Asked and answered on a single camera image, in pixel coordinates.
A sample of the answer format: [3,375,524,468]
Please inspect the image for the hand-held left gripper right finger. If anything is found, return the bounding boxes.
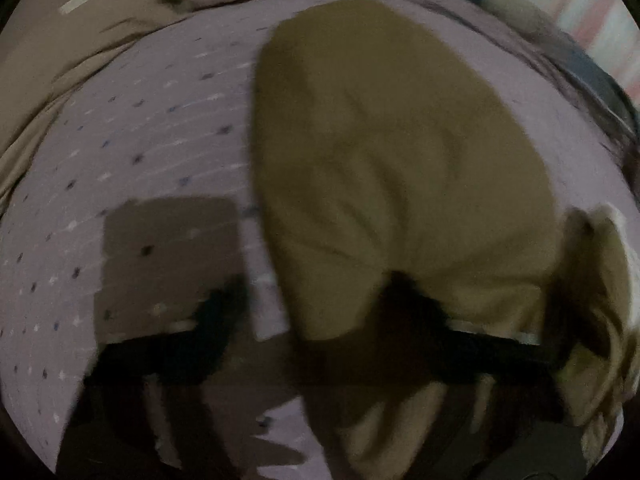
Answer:
[375,271,587,480]

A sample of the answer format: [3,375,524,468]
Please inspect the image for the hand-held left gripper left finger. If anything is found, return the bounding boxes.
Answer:
[56,276,251,480]

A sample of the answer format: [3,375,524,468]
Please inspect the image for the olive green jacket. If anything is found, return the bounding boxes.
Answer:
[250,0,566,480]

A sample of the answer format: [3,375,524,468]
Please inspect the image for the cream cloth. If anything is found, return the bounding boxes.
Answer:
[557,204,637,463]

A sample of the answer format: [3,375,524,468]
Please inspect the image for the purple patterned bed sheet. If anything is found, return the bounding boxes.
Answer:
[0,0,632,480]

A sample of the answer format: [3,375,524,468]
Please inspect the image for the dark patterned pillow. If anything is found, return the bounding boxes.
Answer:
[340,0,640,161]

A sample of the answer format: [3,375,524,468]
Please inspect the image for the beige blanket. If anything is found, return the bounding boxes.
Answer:
[0,0,193,201]

